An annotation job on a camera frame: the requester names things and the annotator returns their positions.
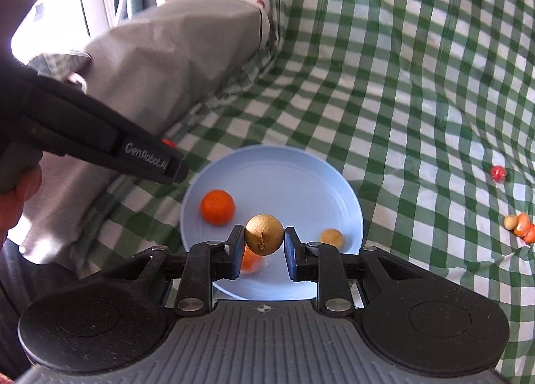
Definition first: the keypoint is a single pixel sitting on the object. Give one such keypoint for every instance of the large tan longan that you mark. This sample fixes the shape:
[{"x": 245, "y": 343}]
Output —
[{"x": 264, "y": 233}]

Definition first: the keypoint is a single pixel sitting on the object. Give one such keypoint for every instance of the small beige longan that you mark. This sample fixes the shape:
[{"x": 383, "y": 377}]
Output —
[
  {"x": 332, "y": 239},
  {"x": 510, "y": 222}
]

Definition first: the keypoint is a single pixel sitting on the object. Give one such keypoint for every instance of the blue plate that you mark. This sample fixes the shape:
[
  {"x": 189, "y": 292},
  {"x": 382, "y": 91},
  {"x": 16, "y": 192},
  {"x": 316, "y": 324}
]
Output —
[{"x": 292, "y": 183}]

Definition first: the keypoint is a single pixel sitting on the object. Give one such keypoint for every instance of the grey covered sofa armrest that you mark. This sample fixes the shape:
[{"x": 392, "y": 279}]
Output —
[{"x": 167, "y": 66}]

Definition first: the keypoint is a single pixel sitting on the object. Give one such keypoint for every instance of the person's left hand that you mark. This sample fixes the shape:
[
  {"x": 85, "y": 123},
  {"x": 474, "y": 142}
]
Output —
[{"x": 12, "y": 212}]

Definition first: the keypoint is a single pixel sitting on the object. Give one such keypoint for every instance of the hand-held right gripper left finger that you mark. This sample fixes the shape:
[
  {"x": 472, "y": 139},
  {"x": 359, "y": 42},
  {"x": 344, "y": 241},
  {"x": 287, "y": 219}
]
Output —
[{"x": 237, "y": 250}]

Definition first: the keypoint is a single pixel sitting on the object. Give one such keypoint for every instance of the green white checked cloth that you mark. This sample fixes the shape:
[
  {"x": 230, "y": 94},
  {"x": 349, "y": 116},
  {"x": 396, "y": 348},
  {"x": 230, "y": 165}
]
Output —
[{"x": 397, "y": 75}]

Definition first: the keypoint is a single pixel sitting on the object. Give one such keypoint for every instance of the small red fruit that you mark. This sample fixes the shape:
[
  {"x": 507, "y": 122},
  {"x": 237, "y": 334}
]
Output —
[
  {"x": 497, "y": 173},
  {"x": 168, "y": 143}
]

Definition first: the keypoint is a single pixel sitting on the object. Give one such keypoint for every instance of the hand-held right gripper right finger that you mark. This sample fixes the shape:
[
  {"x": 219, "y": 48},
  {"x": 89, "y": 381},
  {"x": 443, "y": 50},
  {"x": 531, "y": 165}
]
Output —
[{"x": 292, "y": 254}]

